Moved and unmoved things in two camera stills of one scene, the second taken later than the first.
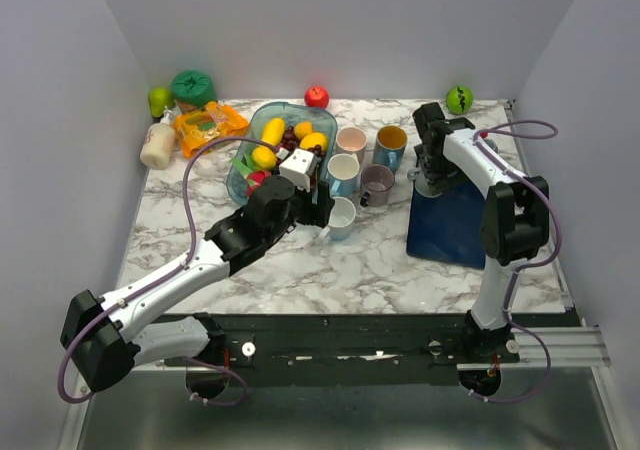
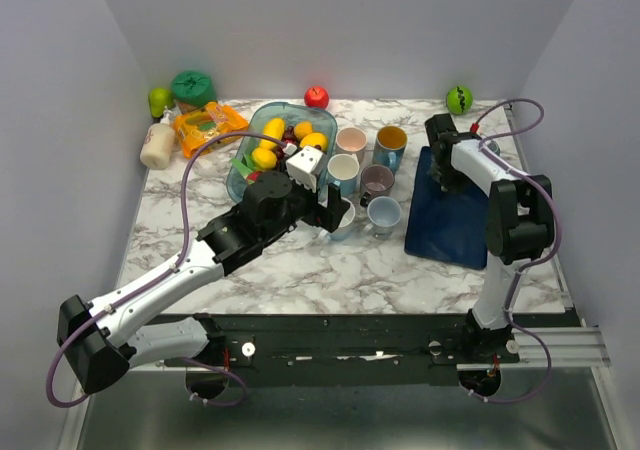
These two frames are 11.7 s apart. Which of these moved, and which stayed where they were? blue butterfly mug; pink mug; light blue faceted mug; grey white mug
Moved: grey white mug
Stayed: pink mug; light blue faceted mug; blue butterfly mug
